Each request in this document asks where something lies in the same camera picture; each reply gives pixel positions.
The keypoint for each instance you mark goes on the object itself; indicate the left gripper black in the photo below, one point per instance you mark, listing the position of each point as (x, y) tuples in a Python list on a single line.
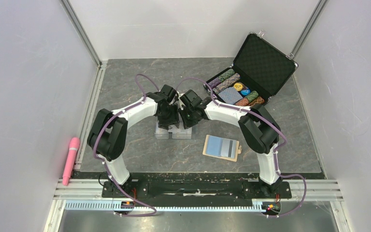
[(173, 120)]

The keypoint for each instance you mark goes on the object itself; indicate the pink cylindrical object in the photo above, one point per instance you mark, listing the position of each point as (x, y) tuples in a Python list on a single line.
[(71, 156)]

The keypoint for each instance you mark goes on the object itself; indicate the white toothed cable rail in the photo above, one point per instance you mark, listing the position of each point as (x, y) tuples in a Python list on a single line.
[(111, 205)]

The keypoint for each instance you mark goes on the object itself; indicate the blue playing card deck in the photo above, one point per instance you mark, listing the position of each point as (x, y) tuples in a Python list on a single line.
[(230, 95)]

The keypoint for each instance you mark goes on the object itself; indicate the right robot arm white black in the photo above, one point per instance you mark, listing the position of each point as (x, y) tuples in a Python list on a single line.
[(260, 131)]

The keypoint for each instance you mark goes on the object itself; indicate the yellow dealer button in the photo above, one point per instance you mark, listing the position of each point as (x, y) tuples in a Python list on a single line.
[(238, 86)]

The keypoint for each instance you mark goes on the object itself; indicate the black poker chip case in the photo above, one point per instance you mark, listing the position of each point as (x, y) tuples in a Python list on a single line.
[(262, 67)]

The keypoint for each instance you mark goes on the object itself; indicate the pink brown poker chip row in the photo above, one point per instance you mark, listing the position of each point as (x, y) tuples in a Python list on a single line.
[(226, 83)]

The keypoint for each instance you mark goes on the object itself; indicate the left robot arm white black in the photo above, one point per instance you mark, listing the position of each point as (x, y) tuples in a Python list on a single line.
[(108, 134)]

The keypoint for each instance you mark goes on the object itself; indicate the orange brown poker chip row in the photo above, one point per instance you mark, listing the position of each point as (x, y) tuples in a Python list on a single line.
[(246, 102)]

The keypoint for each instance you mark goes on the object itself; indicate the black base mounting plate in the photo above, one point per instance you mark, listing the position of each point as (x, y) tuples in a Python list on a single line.
[(200, 189)]

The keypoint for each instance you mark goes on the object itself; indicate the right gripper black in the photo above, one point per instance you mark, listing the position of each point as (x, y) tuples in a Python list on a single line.
[(188, 123)]

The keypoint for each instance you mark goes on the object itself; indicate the green poker chip stack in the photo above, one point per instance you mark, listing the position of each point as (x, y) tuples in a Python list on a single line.
[(252, 96)]

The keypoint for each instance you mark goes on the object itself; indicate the purple green poker chip row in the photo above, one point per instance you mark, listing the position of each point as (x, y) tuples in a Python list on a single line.
[(221, 78)]

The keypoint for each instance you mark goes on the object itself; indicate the blue round poker chip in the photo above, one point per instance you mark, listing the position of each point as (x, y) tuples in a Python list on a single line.
[(245, 92)]

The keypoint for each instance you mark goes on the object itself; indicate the clear sleeve with credit cards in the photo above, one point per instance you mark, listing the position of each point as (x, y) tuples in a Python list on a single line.
[(174, 132)]

